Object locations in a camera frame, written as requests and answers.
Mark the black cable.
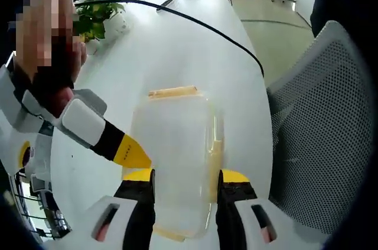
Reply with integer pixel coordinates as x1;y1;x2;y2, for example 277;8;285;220
73;0;265;78

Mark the grey mesh office chair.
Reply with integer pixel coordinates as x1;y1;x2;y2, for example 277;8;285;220
265;20;376;235

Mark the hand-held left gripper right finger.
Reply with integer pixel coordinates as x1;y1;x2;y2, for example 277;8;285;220
215;169;326;250

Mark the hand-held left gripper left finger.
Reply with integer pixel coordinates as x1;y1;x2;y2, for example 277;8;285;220
44;168;157;250

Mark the clear box with yellow buckle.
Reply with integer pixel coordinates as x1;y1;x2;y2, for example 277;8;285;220
122;84;227;242

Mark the dark metal rack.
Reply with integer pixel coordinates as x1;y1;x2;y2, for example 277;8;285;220
8;173;72;241

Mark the person's right hand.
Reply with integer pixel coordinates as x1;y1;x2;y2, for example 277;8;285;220
32;0;89;112

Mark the potted green plant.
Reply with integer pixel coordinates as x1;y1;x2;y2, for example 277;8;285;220
71;0;131;43

